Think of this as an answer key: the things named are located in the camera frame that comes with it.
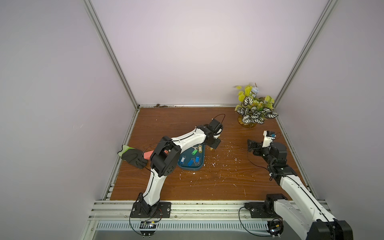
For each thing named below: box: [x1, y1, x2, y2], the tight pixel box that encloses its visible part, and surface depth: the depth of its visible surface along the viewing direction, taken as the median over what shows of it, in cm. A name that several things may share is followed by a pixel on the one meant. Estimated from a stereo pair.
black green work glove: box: [117, 145, 148, 169], surface depth 96 cm
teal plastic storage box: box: [177, 144, 206, 171], surface depth 92 cm
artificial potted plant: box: [234, 82, 279, 128], surface depth 89 cm
